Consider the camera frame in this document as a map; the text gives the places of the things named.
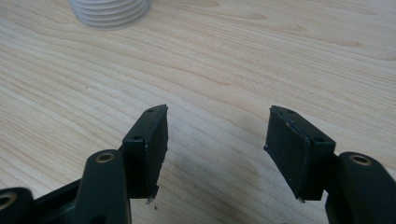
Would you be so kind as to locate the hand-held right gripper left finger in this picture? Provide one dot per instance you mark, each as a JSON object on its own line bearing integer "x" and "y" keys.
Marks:
{"x": 146, "y": 155}

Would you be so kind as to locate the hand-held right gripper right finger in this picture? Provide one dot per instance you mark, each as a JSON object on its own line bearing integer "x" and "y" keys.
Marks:
{"x": 295, "y": 155}

